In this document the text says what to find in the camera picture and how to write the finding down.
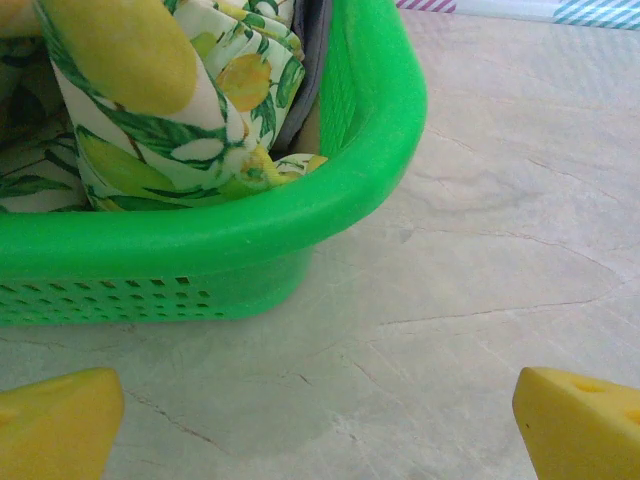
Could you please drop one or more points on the grey skirt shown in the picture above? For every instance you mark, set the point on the grey skirt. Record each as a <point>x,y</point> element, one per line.
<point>310,60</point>

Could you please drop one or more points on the khaki skirt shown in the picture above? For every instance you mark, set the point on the khaki skirt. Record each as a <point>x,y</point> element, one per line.
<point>310,137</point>

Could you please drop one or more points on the lemon print skirt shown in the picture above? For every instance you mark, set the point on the lemon print skirt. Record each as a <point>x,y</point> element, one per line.
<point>150,125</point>

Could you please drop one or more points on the green plastic basket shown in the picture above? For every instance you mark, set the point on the green plastic basket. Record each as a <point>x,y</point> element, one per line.
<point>250,235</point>

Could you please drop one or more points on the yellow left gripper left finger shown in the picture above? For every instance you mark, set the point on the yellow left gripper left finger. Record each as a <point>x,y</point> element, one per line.
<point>55,430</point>

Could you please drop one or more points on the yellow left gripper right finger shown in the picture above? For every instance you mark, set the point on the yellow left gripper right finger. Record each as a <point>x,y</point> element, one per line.
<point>585,435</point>

